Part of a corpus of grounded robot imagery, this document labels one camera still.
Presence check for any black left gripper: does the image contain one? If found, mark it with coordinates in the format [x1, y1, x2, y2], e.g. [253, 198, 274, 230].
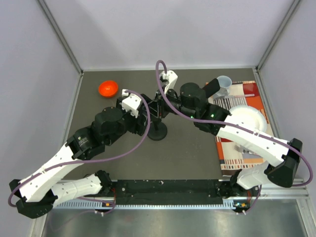
[106, 97, 150, 146]

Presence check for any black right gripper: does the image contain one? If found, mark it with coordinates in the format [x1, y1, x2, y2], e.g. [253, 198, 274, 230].
[144, 85, 197, 120]

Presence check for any black camera stand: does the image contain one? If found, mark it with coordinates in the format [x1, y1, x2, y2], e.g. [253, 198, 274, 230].
[147, 116, 167, 141]

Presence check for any black smartphone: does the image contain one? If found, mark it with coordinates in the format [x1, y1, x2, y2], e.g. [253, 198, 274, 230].
[202, 78, 220, 98]

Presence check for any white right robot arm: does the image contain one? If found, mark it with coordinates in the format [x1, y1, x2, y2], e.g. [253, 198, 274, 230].
[158, 83, 302, 196]

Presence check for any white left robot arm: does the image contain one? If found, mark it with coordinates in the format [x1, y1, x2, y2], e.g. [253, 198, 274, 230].
[9, 91, 150, 219]

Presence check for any orange bowl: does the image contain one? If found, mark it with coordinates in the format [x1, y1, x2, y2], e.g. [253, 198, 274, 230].
[98, 80, 119, 98]

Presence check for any light blue ceramic cup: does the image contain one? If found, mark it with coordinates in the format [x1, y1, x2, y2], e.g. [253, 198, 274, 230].
[214, 76, 232, 97]

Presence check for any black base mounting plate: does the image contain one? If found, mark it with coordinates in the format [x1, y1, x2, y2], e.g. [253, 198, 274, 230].
[83, 179, 261, 205]

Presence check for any white plate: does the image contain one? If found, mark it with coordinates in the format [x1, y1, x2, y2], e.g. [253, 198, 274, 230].
[230, 105, 267, 132]

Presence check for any colourful patchwork placemat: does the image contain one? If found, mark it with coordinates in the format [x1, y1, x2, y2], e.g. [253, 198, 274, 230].
[208, 81, 273, 176]

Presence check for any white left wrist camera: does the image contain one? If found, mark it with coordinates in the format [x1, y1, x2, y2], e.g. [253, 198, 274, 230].
[121, 93, 142, 118]

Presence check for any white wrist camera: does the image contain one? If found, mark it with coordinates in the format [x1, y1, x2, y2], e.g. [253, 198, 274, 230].
[121, 93, 142, 118]
[159, 70, 178, 94]

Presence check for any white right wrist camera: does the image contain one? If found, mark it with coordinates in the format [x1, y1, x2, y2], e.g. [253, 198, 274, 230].
[159, 70, 178, 94]

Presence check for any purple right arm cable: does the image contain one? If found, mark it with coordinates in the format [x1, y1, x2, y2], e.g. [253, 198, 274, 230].
[155, 60, 314, 215]

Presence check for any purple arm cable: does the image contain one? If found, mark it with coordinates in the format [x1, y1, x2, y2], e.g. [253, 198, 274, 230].
[155, 60, 314, 215]
[7, 89, 152, 215]

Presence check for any grey slotted cable duct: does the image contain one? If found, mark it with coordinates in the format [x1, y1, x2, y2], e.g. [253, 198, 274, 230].
[55, 199, 248, 210]

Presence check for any fork with pink handle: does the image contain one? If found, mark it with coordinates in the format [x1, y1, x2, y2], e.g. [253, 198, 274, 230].
[234, 145, 249, 154]

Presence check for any pink handled spoon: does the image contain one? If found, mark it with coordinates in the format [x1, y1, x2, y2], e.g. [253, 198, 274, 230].
[227, 94, 255, 98]

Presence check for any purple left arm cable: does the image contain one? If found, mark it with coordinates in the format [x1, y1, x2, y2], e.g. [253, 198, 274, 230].
[7, 89, 152, 215]

